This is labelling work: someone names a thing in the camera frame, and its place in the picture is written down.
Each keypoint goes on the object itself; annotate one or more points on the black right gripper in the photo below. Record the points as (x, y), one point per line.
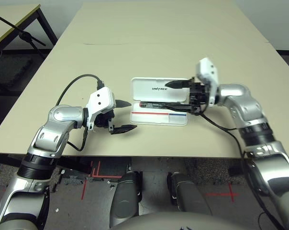
(198, 95)

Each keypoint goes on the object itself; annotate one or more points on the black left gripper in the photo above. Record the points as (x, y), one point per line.
(103, 119)

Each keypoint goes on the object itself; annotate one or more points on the black marker with red cap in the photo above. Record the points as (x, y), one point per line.
(154, 104)

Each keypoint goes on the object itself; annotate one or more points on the white plastic pencil case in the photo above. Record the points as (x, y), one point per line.
(158, 119)

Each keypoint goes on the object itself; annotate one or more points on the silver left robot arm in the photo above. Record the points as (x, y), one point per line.
(58, 115)

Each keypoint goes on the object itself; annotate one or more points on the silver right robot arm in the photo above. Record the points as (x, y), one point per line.
(242, 100)

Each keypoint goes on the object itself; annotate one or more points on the grey robot left leg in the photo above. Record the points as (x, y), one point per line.
(124, 198)

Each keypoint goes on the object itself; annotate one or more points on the grey robot leg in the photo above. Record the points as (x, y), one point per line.
(187, 194)
(124, 198)

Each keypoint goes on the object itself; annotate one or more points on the red tape strip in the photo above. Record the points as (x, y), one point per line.
(83, 190)

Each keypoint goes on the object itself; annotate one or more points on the grey robot right leg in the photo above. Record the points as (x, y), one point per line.
(187, 194)

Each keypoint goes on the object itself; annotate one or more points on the grey robot torso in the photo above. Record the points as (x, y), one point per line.
(178, 221)

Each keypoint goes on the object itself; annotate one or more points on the black tripod stand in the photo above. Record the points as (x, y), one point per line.
(25, 36)

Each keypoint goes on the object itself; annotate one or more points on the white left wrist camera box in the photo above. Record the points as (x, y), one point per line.
(99, 98)

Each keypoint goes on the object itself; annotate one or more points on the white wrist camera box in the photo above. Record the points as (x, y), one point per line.
(99, 98)
(206, 69)

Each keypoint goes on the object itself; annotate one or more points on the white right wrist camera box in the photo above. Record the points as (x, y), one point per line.
(206, 69)

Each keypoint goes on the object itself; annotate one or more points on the beige side table black frame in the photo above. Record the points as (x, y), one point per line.
(5, 21)

